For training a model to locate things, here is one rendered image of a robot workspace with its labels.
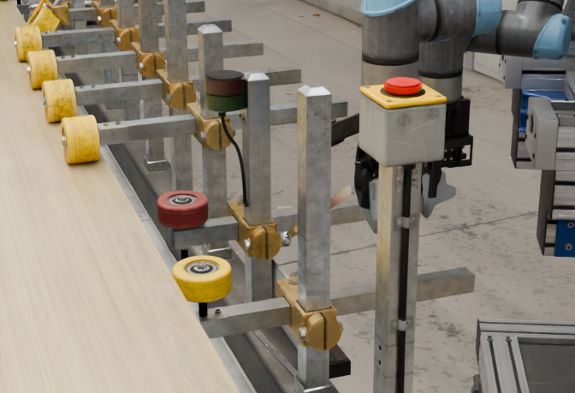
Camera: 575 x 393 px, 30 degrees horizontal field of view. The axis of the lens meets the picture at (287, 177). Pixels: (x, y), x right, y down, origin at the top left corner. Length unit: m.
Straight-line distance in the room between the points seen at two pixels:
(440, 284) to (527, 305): 1.80
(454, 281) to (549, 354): 1.12
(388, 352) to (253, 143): 0.52
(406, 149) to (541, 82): 1.23
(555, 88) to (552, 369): 0.70
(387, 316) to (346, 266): 2.36
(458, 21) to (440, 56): 0.33
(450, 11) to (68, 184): 0.72
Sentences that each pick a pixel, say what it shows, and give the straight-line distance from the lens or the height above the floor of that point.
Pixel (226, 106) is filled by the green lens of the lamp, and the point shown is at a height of 1.07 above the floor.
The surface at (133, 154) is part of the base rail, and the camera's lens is 2.53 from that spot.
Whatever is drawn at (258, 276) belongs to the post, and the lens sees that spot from 1.72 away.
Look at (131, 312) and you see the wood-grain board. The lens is 1.38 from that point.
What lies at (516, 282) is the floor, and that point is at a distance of 3.53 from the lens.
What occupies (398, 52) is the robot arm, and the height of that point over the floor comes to 1.20.
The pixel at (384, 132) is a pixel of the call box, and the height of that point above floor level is 1.19.
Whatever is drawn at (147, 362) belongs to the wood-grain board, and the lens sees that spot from 1.26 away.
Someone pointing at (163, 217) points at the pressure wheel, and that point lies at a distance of 1.68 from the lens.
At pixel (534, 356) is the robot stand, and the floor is 0.21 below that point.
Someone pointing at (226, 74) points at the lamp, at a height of 1.11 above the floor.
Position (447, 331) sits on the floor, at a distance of 3.21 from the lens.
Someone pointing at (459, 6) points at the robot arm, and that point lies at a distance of 1.43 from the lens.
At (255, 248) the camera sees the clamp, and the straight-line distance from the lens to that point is 1.67.
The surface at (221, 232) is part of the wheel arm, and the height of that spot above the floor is 0.85.
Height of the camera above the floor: 1.54
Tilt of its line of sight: 21 degrees down
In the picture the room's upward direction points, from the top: straight up
